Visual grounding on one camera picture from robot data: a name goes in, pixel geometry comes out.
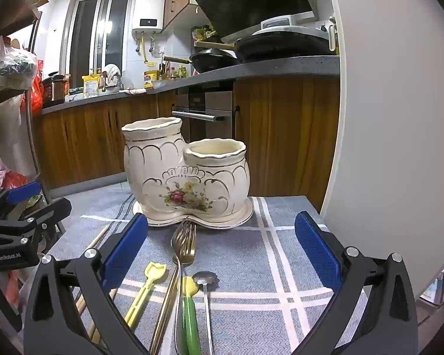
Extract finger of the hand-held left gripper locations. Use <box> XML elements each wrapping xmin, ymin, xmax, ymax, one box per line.
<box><xmin>0</xmin><ymin>180</ymin><xmax>42</xmax><ymax>223</ymax></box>
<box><xmin>0</xmin><ymin>197</ymin><xmax>73</xmax><ymax>236</ymax></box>

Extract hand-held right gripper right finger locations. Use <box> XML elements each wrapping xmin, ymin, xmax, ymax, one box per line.
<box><xmin>295</xmin><ymin>211</ymin><xmax>419</xmax><ymax>355</ymax></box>

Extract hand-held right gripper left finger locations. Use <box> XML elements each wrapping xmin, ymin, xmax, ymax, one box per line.
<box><xmin>22</xmin><ymin>212</ymin><xmax>151</xmax><ymax>355</ymax></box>

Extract silver metal fork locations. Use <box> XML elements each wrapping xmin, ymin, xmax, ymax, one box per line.
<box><xmin>171</xmin><ymin>220</ymin><xmax>193</xmax><ymax>355</ymax></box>

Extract silver metal spoon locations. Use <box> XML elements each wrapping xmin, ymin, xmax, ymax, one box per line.
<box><xmin>191</xmin><ymin>271</ymin><xmax>220</xmax><ymax>355</ymax></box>

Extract floral ceramic utensil holder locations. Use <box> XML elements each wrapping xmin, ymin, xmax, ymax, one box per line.
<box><xmin>121</xmin><ymin>116</ymin><xmax>250</xmax><ymax>220</ymax></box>

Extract green-handled yellow tulip fork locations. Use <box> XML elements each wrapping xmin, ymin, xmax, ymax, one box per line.
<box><xmin>181</xmin><ymin>276</ymin><xmax>202</xmax><ymax>355</ymax></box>

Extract small red plastic bag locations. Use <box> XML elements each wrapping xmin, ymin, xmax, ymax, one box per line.
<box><xmin>2</xmin><ymin>172</ymin><xmax>28</xmax><ymax>191</ymax></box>

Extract yellow plastic tulip fork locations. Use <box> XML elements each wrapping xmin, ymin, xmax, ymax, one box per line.
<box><xmin>123</xmin><ymin>261</ymin><xmax>168</xmax><ymax>329</ymax></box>

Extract blue plaid tablecloth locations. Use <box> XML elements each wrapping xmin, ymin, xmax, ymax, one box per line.
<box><xmin>59</xmin><ymin>191</ymin><xmax>356</xmax><ymax>355</ymax></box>

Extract gold metal fork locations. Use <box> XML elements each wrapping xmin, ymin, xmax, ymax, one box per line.
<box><xmin>150</xmin><ymin>225</ymin><xmax>197</xmax><ymax>355</ymax></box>

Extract white scalloped ceramic tray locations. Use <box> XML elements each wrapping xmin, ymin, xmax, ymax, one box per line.
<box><xmin>133</xmin><ymin>196</ymin><xmax>254</xmax><ymax>229</ymax></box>

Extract dark electric pressure cooker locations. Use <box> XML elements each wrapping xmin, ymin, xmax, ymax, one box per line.
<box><xmin>42</xmin><ymin>74</ymin><xmax>67</xmax><ymax>108</ymax></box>

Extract metal storage rack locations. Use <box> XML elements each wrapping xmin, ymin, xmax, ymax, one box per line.
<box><xmin>0</xmin><ymin>0</ymin><xmax>52</xmax><ymax>200</ymax></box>

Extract wooden base cabinets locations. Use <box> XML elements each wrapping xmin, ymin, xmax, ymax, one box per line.
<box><xmin>33</xmin><ymin>78</ymin><xmax>341</xmax><ymax>211</ymax></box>

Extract yellow food bag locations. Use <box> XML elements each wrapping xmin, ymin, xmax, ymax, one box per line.
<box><xmin>82</xmin><ymin>74</ymin><xmax>100</xmax><ymax>99</ymax></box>

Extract clear bag of greens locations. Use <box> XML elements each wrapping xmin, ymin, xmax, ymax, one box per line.
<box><xmin>0</xmin><ymin>37</ymin><xmax>38</xmax><ymax>78</ymax></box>

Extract white dish cloth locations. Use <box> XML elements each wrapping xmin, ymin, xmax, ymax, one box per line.
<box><xmin>104</xmin><ymin>64</ymin><xmax>123</xmax><ymax>85</ymax></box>

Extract white refrigerator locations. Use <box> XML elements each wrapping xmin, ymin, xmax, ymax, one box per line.
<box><xmin>320</xmin><ymin>0</ymin><xmax>444</xmax><ymax>304</ymax></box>

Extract stainless built-in oven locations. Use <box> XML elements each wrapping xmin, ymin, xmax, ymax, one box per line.
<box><xmin>172</xmin><ymin>91</ymin><xmax>234</xmax><ymax>143</ymax></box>

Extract yellow seasoning package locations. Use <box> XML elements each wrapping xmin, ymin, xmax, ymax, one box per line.
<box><xmin>144</xmin><ymin>70</ymin><xmax>161</xmax><ymax>89</ymax></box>

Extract glass balcony door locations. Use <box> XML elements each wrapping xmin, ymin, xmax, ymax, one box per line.
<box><xmin>65</xmin><ymin>0</ymin><xmax>134</xmax><ymax>78</ymax></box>

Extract row of condiment bottles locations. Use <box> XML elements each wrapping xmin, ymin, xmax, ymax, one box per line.
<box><xmin>159</xmin><ymin>63</ymin><xmax>191</xmax><ymax>81</ymax></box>

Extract grey kitchen countertop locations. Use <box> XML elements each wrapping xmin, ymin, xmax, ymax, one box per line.
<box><xmin>41</xmin><ymin>55</ymin><xmax>341</xmax><ymax>115</ymax></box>

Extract black wok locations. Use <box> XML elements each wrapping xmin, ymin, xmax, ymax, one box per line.
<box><xmin>163</xmin><ymin>48</ymin><xmax>241</xmax><ymax>74</ymax></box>

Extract black frying pan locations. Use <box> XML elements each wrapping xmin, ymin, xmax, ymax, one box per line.
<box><xmin>194</xmin><ymin>33</ymin><xmax>337</xmax><ymax>63</ymax></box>

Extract white water heater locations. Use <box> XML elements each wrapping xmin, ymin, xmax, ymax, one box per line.
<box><xmin>131</xmin><ymin>0</ymin><xmax>166</xmax><ymax>39</ymax></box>

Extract white plastic appliance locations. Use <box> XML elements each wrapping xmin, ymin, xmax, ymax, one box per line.
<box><xmin>261</xmin><ymin>15</ymin><xmax>317</xmax><ymax>34</ymax></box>

